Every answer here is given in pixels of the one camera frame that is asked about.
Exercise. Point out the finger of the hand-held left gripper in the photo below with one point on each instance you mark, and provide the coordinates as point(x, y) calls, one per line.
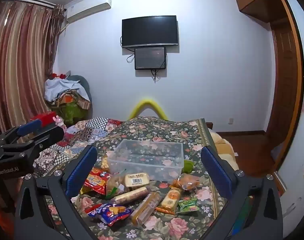
point(48, 134)
point(29, 127)

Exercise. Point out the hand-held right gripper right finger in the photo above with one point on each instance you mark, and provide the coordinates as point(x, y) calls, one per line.
point(217, 173)

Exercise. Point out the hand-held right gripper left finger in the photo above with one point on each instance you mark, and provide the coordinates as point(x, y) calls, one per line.
point(81, 170)

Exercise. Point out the clear popcorn bag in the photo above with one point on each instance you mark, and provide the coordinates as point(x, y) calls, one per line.
point(104, 161)

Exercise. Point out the bright green snack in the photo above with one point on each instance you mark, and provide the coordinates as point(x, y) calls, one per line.
point(188, 166)

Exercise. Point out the orange snack bag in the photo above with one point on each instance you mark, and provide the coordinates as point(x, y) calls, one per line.
point(187, 181)

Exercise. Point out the clear cookie bag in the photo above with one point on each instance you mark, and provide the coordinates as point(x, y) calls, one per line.
point(114, 182)

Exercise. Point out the clear plastic container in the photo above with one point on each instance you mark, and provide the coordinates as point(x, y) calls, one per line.
point(121, 165)

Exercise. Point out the small green packet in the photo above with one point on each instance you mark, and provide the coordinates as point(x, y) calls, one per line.
point(188, 205)

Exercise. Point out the blue red snack packet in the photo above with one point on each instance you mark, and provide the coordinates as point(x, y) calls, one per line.
point(109, 211)

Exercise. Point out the orange yellow cracker packet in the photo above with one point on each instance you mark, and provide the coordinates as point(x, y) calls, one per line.
point(170, 198)

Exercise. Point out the clear biscuit roll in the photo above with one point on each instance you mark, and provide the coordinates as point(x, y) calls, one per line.
point(130, 195)

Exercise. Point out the cream packet with barcode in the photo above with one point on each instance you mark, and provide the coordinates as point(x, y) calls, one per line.
point(136, 178)

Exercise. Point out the long brown snack pack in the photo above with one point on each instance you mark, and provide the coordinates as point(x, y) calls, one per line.
point(145, 208)

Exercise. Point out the pink toy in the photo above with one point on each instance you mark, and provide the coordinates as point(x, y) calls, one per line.
point(58, 121)

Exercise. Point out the red box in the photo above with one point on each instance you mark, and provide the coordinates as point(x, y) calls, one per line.
point(45, 117)

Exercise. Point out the cream bedding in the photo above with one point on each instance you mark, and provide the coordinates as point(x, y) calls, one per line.
point(224, 150)

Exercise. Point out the green plush toy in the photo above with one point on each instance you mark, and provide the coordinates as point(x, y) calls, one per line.
point(70, 115)

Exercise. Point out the patterned cloth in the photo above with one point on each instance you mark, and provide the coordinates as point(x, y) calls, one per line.
point(71, 101)

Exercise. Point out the patchwork quilt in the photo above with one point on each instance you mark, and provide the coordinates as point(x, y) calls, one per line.
point(91, 130)

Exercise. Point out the grey chair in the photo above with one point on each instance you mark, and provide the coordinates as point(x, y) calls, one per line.
point(85, 86)

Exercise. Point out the striped brown curtain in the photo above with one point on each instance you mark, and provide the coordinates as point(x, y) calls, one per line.
point(16, 55)

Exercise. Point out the white door with stickers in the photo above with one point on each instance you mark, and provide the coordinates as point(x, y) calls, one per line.
point(292, 187)

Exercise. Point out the floral blanket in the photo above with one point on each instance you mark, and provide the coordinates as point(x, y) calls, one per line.
point(152, 130)

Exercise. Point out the yellow curved tube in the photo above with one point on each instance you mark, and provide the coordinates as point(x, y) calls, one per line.
point(148, 103)

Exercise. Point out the wooden door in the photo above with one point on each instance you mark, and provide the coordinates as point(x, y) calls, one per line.
point(284, 80)

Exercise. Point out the small black monitor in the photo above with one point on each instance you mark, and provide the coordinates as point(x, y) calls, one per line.
point(150, 58)

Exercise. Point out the white air conditioner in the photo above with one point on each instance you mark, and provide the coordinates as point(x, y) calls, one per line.
point(89, 8)

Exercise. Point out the white wall socket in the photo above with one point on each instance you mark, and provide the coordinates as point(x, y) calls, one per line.
point(230, 120)

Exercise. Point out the black wall television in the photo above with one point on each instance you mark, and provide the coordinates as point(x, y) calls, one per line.
point(149, 31)

